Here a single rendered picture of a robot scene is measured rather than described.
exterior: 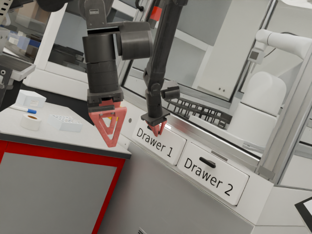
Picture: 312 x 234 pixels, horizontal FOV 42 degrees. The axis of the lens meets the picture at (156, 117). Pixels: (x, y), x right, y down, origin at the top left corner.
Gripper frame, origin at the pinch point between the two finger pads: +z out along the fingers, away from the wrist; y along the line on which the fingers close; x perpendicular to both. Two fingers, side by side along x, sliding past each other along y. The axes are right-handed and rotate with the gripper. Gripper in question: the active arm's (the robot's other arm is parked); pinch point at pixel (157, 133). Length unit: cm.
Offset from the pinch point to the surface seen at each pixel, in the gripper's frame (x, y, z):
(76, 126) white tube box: 29.4, -21.2, -0.4
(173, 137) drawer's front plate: -6.5, 3.0, 0.1
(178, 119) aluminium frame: -3.6, 8.3, -4.7
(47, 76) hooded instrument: 83, -10, -3
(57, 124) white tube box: 29.1, -28.9, -5.0
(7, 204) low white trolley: 14, -60, 9
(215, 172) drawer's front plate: -31.2, 1.1, 2.2
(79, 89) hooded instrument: 83, 6, 11
